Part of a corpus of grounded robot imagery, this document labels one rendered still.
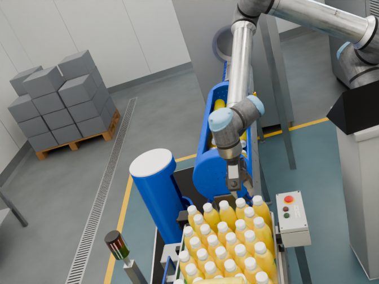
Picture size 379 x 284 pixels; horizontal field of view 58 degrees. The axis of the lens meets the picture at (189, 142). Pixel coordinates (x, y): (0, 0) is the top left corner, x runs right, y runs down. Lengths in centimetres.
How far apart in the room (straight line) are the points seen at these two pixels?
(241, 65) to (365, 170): 84
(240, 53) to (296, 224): 74
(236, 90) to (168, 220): 109
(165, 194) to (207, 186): 47
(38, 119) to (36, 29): 229
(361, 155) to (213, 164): 72
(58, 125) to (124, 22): 240
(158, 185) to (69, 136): 346
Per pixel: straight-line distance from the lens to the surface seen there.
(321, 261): 265
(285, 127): 314
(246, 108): 125
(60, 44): 711
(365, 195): 203
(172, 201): 215
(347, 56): 189
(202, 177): 165
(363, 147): 185
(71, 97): 509
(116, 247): 137
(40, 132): 550
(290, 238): 139
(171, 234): 232
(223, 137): 120
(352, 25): 172
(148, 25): 666
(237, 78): 148
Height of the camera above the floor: 208
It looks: 29 degrees down
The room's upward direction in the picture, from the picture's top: 21 degrees counter-clockwise
